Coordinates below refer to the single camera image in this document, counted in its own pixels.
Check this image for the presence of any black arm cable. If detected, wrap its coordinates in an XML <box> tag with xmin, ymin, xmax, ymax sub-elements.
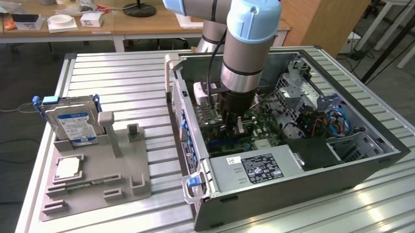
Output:
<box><xmin>206</xmin><ymin>0</ymin><xmax>228</xmax><ymax>109</ymax></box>

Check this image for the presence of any black round lamp base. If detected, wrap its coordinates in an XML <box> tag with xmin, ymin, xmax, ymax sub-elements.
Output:
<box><xmin>121</xmin><ymin>0</ymin><xmax>157</xmax><ymax>17</ymax></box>

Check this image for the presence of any silver disk bay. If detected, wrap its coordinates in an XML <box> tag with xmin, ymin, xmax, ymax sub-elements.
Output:
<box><xmin>324</xmin><ymin>132</ymin><xmax>388</xmax><ymax>164</ymax></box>

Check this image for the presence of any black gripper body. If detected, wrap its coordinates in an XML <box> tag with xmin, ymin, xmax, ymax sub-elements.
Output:
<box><xmin>220</xmin><ymin>89</ymin><xmax>258</xmax><ymax>114</ymax></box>

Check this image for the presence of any black stand leg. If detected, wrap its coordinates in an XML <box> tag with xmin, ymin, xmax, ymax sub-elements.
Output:
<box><xmin>360</xmin><ymin>14</ymin><xmax>415</xmax><ymax>85</ymax></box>

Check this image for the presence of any white electrical box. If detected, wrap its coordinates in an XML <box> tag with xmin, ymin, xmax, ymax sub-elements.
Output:
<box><xmin>339</xmin><ymin>31</ymin><xmax>363</xmax><ymax>55</ymax></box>

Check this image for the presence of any white square box round lid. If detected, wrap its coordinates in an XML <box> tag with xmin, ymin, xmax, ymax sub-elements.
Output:
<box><xmin>46</xmin><ymin>14</ymin><xmax>78</xmax><ymax>33</ymax></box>

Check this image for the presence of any green RAM stick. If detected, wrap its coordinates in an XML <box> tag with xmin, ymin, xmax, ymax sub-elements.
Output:
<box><xmin>64</xmin><ymin>178</ymin><xmax>110</xmax><ymax>192</ymax></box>

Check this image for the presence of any blue disk carrier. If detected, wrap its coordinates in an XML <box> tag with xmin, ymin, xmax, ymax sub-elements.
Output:
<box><xmin>32</xmin><ymin>94</ymin><xmax>101</xmax><ymax>117</ymax></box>

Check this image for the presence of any hard disk blue label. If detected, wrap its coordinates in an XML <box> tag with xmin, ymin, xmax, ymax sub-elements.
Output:
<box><xmin>44</xmin><ymin>97</ymin><xmax>100</xmax><ymax>147</ymax></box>

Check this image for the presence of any wooden desk white frame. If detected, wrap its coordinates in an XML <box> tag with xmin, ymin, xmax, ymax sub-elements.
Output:
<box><xmin>0</xmin><ymin>0</ymin><xmax>116</xmax><ymax>53</ymax></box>
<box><xmin>113</xmin><ymin>0</ymin><xmax>292</xmax><ymax>53</ymax></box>

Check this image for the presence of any white box with label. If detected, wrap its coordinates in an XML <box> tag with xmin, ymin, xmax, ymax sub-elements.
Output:
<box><xmin>80</xmin><ymin>12</ymin><xmax>104</xmax><ymax>28</ymax></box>

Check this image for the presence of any blue data wire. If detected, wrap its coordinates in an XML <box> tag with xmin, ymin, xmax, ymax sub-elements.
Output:
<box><xmin>325</xmin><ymin>108</ymin><xmax>353</xmax><ymax>137</ymax></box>

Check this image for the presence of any black open PC case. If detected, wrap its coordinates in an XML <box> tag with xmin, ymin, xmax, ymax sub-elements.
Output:
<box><xmin>164</xmin><ymin>49</ymin><xmax>412</xmax><ymax>232</ymax></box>

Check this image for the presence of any blue expansion slot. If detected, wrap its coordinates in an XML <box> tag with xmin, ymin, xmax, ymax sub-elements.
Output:
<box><xmin>205</xmin><ymin>138</ymin><xmax>237</xmax><ymax>148</ymax></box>

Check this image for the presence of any orange power wire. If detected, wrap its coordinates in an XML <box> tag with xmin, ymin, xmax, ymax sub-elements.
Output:
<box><xmin>309</xmin><ymin>116</ymin><xmax>325</xmax><ymax>137</ymax></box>

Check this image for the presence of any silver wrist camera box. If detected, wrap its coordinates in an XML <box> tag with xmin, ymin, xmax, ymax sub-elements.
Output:
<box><xmin>193</xmin><ymin>82</ymin><xmax>224</xmax><ymax>107</ymax></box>

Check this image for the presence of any clear plastic bag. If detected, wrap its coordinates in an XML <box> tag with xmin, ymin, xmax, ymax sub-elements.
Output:
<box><xmin>53</xmin><ymin>0</ymin><xmax>114</xmax><ymax>17</ymax></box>

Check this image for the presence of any wooden partition board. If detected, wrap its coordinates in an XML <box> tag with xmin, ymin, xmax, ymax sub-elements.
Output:
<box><xmin>277</xmin><ymin>0</ymin><xmax>372</xmax><ymax>58</ymax></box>

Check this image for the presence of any white box black top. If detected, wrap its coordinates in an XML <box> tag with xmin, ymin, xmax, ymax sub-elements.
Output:
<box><xmin>10</xmin><ymin>14</ymin><xmax>45</xmax><ymax>31</ymax></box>

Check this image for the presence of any clear plastic case handle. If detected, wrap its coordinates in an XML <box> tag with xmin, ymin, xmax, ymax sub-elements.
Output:
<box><xmin>180</xmin><ymin>171</ymin><xmax>204</xmax><ymax>204</ymax></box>

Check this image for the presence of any grey floor cable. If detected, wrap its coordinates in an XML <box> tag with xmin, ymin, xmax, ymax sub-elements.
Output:
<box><xmin>0</xmin><ymin>103</ymin><xmax>37</xmax><ymax>114</ymax></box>

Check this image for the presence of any grey parts rack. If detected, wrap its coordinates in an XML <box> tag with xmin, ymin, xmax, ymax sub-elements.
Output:
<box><xmin>38</xmin><ymin>111</ymin><xmax>153</xmax><ymax>222</ymax></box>

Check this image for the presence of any white frame table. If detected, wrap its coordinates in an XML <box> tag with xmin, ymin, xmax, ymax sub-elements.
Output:
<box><xmin>352</xmin><ymin>0</ymin><xmax>415</xmax><ymax>69</ymax></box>

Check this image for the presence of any silver CPU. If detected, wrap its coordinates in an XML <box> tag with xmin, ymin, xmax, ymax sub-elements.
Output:
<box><xmin>54</xmin><ymin>157</ymin><xmax>81</xmax><ymax>179</ymax></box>

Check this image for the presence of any green motherboard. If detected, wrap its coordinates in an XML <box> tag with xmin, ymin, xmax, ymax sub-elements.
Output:
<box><xmin>190</xmin><ymin>81</ymin><xmax>288</xmax><ymax>158</ymax></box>

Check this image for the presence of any silver metal drive cage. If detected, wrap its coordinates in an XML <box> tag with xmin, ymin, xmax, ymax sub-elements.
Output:
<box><xmin>273</xmin><ymin>59</ymin><xmax>344</xmax><ymax>122</ymax></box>

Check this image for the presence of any white paper booklet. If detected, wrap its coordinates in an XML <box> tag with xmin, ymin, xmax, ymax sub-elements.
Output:
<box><xmin>174</xmin><ymin>14</ymin><xmax>205</xmax><ymax>30</ymax></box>

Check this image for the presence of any silver power supply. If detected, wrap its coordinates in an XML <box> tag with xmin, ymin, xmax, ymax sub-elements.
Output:
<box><xmin>208</xmin><ymin>145</ymin><xmax>306</xmax><ymax>193</ymax></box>

